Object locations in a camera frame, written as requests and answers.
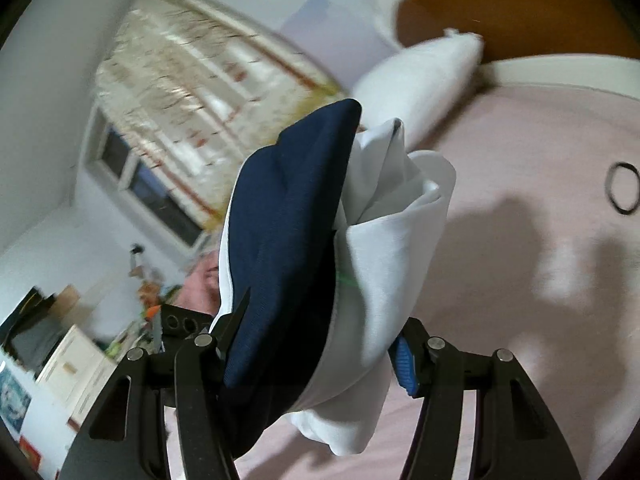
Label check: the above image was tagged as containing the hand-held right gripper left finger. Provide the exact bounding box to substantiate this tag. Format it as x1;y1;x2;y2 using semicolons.
57;287;251;480

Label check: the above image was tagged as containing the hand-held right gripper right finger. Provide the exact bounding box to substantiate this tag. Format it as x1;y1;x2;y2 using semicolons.
387;317;584;480

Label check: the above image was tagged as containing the white and navy baseball jacket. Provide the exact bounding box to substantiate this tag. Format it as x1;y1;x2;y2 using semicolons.
209;97;459;461

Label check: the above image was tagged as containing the pink checked quilt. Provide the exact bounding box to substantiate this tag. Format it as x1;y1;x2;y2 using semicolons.
177;254;222;313

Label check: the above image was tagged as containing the white cabinet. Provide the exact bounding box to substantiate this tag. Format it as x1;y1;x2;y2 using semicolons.
34;324;117;427

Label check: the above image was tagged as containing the white framed window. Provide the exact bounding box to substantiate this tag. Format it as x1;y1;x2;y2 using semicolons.
81;106;212;252

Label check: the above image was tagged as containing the dark bag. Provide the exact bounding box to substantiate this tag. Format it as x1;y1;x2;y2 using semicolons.
0;286;67;377

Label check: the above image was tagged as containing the tree print curtain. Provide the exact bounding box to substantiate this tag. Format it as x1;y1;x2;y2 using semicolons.
94;0;347;227

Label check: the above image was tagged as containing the white pillow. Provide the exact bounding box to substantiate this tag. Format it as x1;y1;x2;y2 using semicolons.
350;29;486;152

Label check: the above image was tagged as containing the white and wood headboard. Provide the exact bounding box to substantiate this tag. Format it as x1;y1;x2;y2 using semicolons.
372;0;640;107

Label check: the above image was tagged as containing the wall lamp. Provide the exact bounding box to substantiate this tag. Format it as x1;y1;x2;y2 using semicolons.
128;243;147;277

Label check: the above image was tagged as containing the blue wall poster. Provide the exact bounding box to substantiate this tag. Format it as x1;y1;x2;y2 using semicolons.
0;364;32;432

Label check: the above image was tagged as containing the black hair tie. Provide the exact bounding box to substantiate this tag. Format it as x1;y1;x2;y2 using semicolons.
604;161;640;216

